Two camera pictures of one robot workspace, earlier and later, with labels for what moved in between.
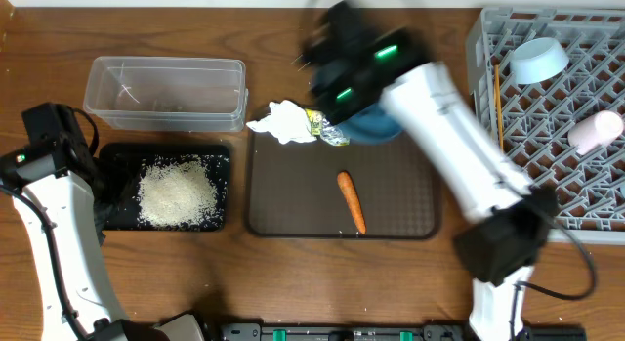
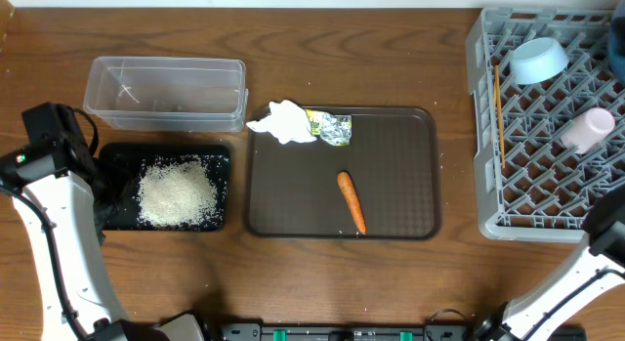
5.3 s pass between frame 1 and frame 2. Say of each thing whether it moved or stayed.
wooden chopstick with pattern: stayed
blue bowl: moved
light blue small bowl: stayed
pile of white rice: stayed
